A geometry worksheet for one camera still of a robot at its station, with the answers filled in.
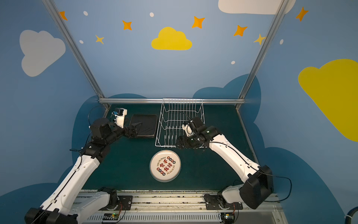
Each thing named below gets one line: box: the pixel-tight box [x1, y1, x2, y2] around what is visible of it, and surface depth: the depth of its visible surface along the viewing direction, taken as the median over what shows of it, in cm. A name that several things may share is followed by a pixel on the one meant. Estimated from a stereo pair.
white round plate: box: [149, 149, 182, 183], surface depth 87 cm
